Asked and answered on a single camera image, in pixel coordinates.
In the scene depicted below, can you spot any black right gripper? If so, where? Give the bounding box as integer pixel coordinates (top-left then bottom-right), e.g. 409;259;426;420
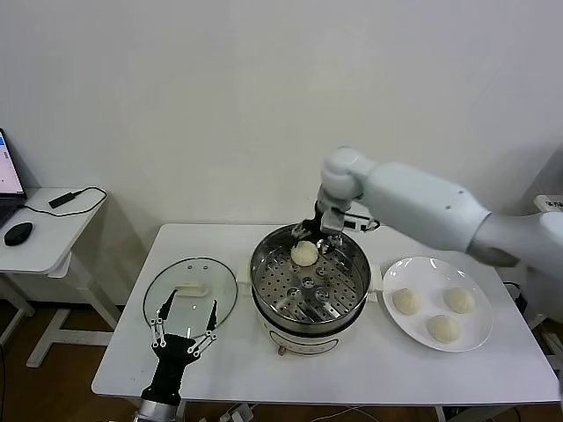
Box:
291;200;346;255

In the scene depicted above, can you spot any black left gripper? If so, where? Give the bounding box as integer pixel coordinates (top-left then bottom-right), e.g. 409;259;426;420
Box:
140;289;220;400

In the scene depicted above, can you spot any white steamed baozi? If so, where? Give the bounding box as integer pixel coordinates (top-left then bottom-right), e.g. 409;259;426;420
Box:
442;287;476;314
425;314;462;343
391;288;423;316
289;240;318;268

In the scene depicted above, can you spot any glass pot lid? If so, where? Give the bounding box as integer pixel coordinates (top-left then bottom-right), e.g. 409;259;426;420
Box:
143;258;239;341

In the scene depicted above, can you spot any perforated steel steamer basket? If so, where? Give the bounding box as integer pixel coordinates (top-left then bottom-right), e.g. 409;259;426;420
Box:
249;223;371;325

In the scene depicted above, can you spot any steel steamer pot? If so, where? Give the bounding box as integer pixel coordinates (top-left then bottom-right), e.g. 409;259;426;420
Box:
237;258;382;358

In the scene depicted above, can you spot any white power strip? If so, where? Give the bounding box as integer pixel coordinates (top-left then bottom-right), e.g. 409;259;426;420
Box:
218;403;257;422

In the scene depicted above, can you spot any white round plate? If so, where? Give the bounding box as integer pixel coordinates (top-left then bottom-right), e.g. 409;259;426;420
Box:
381;257;494;353

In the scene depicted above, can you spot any white side desk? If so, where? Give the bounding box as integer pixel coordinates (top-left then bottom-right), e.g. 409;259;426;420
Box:
0;187;123;370

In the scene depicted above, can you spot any black usb adapter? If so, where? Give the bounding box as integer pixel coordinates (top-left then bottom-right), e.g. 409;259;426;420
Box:
48;191;85;210

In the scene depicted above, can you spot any black computer mouse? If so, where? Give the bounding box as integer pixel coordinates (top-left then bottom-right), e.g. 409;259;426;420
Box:
3;222;34;247

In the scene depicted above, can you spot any black laptop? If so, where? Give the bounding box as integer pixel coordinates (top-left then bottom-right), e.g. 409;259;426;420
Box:
0;128;28;229

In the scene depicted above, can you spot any white equipment stand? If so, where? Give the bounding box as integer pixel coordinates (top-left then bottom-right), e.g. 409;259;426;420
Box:
527;194;563;366

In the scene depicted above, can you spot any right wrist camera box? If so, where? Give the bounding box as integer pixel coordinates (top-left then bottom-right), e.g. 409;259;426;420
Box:
320;209;380;235

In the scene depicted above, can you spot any thin black laptop cable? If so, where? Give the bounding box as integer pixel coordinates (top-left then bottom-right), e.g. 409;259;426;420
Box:
17;187;108;218

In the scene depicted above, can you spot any black power cable with plug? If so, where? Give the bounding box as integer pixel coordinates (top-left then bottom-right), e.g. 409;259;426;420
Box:
503;282;529;313

